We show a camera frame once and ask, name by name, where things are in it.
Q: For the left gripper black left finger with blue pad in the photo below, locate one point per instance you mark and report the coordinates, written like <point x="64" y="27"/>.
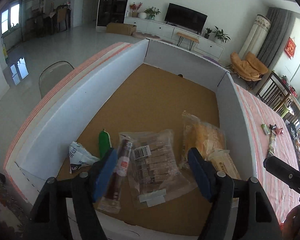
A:
<point x="49" y="216"/>

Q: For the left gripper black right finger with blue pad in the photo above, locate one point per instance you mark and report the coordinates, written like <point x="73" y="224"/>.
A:
<point x="242" y="203"/>

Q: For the black snack bag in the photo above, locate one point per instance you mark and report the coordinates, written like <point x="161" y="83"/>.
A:
<point x="272" y="144"/>

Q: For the green white snack packet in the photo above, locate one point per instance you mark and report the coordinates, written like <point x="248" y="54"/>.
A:
<point x="265" y="129"/>

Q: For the brown wafer snack pack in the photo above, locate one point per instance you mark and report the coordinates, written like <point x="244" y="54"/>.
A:
<point x="111" y="200"/>

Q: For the bagged bread loaf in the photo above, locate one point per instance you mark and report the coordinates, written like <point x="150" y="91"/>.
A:
<point x="203" y="136"/>

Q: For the green cucumber-shaped snack pack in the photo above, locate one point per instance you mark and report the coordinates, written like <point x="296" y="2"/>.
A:
<point x="104" y="143"/>

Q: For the yellow biscuit pack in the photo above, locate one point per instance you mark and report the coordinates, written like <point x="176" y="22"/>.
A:
<point x="222" y="161"/>

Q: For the person's right hand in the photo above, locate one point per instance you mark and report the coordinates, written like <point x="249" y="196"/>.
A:
<point x="291" y="226"/>

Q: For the red snack packet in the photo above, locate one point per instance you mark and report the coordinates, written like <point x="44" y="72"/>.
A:
<point x="279" y="131"/>

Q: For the white blue snack packet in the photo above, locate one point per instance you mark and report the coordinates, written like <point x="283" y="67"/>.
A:
<point x="79" y="157"/>

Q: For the dark wooden chair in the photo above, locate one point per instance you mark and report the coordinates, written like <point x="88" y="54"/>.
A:
<point x="273" y="92"/>

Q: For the clear bag brown biscuits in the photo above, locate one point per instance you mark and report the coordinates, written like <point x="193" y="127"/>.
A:
<point x="153" y="174"/>

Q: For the orange lounge chair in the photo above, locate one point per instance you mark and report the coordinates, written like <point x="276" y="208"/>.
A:
<point x="250" y="69"/>

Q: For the purple round floor mat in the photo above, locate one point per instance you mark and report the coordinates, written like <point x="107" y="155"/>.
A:
<point x="212" y="60"/>

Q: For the white standing air conditioner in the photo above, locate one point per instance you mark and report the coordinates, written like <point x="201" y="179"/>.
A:
<point x="256" y="37"/>

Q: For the white cardboard box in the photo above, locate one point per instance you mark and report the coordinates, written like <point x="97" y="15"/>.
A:
<point x="141" y="87"/>

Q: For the grey curtain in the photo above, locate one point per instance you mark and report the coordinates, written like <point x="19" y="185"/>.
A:
<point x="280" y="20"/>

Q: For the large potted green plant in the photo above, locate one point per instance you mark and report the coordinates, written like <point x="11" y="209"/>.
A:
<point x="220" y="35"/>

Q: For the small potted plant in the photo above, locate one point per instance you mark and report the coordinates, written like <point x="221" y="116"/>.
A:
<point x="208" y="32"/>

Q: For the small wooden bench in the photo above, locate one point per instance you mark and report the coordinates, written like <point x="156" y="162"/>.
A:
<point x="192" y="40"/>

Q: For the white tv cabinet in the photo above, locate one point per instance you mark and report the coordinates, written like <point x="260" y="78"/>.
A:
<point x="169" y="33"/>

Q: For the beige oval floor mat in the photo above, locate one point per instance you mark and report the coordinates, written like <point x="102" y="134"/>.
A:
<point x="142" y="36"/>

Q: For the brown cardboard box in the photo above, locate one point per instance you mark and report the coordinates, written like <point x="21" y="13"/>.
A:
<point x="121" y="28"/>

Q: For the black flat television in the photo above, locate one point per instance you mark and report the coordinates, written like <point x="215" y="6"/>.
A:
<point x="185" y="17"/>

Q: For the wooden dining chair far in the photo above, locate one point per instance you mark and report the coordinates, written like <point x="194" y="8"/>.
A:
<point x="60" y="18"/>

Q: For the black display cabinet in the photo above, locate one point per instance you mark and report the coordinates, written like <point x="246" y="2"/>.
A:
<point x="111" y="11"/>

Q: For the red flower vase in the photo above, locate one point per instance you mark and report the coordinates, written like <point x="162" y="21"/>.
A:
<point x="134" y="8"/>

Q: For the red wall hanging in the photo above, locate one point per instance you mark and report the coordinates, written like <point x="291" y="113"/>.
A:
<point x="290" y="48"/>

